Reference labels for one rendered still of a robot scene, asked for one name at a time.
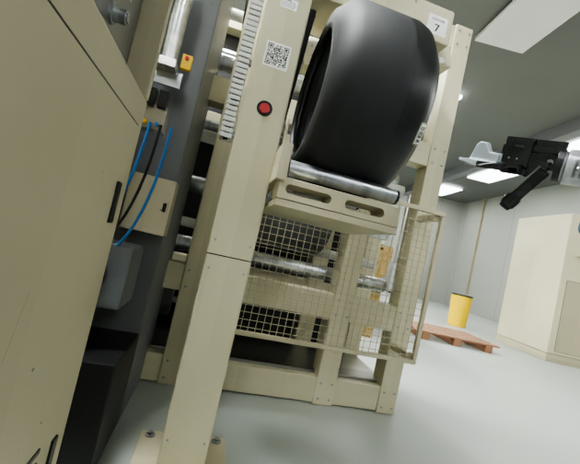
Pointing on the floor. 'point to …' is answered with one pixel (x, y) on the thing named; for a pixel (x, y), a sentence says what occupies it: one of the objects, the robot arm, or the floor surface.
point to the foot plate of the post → (146, 450)
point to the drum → (458, 309)
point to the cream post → (232, 242)
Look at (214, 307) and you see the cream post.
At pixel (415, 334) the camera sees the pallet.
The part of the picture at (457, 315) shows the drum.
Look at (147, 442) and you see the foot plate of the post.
